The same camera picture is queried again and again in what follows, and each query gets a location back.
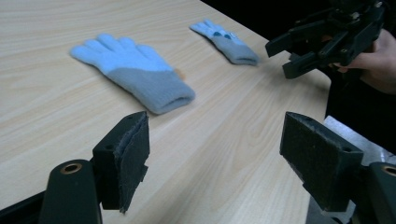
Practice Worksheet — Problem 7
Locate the blue cloth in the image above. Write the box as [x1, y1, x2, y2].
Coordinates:
[69, 33, 196, 115]

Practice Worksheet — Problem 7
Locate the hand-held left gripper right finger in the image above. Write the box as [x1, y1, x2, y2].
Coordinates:
[278, 111, 365, 213]

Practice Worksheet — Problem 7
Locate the light blue knit glove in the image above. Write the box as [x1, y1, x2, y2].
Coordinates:
[189, 19, 261, 66]

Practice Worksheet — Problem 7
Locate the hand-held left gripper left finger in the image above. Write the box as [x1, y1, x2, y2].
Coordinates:
[92, 110, 150, 215]

